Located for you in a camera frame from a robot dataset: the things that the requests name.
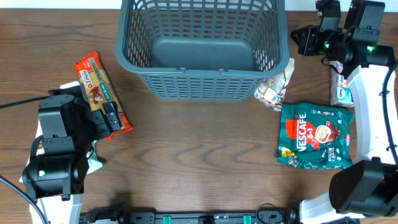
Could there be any green Nescafe coffee bag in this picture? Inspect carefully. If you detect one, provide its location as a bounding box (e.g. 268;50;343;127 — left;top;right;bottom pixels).
277;103;354;170

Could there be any grey plastic basket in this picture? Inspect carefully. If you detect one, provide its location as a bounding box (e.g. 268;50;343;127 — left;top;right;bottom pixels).
116;0;290;101

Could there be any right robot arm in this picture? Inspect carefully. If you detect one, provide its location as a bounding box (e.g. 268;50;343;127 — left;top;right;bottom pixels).
288;1;397;223

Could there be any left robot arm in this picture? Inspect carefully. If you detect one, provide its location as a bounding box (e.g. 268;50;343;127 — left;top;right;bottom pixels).
22;82;121;223

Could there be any light blue snack bar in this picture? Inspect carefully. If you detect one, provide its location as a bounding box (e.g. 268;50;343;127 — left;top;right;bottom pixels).
86;140;103;174

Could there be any San Remo spaghetti packet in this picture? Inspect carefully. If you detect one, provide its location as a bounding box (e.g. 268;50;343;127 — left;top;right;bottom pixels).
74;52;133;140

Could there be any Kleenex tissue multipack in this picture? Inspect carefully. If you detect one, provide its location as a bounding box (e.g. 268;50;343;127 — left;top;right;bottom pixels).
330;61;354;108

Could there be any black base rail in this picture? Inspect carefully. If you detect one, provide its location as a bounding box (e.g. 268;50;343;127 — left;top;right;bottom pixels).
78;203;301;224

